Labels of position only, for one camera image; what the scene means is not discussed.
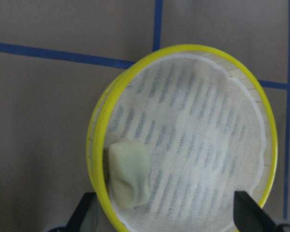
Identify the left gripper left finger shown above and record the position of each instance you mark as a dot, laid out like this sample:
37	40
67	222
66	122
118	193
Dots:
84	218

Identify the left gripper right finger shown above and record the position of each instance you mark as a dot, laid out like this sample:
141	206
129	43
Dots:
248	216

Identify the white steamed bun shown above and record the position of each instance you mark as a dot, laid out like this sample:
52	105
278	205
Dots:
129	168

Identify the center yellow bamboo steamer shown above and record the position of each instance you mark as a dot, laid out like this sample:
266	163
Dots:
209	130

